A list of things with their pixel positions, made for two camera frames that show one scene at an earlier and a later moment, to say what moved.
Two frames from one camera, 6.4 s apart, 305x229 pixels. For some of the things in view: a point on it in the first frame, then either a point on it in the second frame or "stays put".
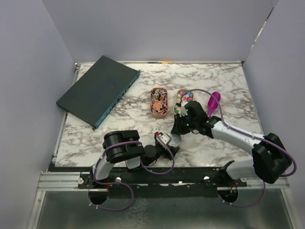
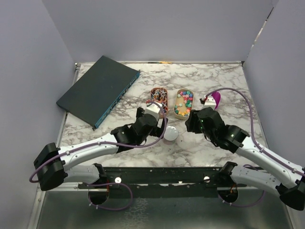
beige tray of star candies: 183,95 stays put
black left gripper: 166,154 -> 158,132
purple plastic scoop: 213,102 stays put
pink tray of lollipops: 158,102 stays put
